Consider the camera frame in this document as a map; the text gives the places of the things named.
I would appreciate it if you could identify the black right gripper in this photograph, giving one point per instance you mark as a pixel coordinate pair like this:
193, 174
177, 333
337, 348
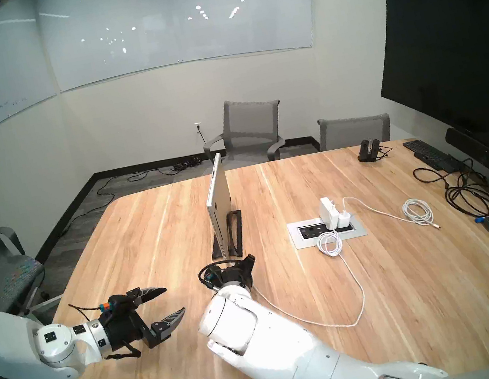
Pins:
236, 277

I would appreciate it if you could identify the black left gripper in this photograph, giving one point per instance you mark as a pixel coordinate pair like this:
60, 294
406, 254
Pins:
125, 327

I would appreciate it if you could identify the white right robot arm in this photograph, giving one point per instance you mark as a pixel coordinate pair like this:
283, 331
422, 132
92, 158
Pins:
276, 341

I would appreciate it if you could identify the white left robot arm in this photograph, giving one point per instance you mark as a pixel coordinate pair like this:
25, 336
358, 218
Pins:
9, 345

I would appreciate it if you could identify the silver MacBook laptop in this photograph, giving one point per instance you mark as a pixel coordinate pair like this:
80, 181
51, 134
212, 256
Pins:
219, 205

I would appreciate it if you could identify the black controller charging dock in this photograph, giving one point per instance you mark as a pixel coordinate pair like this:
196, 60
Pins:
369, 150

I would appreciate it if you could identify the black vertical laptop stand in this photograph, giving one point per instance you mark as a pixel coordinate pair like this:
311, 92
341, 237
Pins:
217, 253

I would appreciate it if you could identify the silver table power outlet box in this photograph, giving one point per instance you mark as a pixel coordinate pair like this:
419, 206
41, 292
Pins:
294, 229

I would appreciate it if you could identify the large white power adapter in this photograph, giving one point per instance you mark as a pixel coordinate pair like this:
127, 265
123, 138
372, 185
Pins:
326, 212

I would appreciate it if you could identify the small white USB charger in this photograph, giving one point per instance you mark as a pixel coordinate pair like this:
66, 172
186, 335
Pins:
344, 220

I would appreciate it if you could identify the black keyboard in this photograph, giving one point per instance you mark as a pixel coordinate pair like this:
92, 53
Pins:
428, 154

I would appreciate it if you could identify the blue whiteboard marker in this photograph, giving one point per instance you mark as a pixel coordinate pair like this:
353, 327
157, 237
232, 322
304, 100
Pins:
479, 219

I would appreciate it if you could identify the wide glass whiteboard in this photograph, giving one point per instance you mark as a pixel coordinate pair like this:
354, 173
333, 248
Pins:
178, 24

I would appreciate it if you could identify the black soundbar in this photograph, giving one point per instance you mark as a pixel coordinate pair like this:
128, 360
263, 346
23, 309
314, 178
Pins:
488, 158

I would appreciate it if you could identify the large black TV screen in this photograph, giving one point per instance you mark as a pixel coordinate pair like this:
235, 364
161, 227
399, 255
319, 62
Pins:
457, 36

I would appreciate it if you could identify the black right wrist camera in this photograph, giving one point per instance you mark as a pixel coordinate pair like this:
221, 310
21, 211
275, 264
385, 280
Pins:
214, 272

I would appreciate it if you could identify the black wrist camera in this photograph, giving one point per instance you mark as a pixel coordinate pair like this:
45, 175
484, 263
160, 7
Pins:
119, 302
214, 272

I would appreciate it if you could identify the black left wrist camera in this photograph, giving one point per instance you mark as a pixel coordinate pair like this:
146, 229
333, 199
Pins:
119, 302

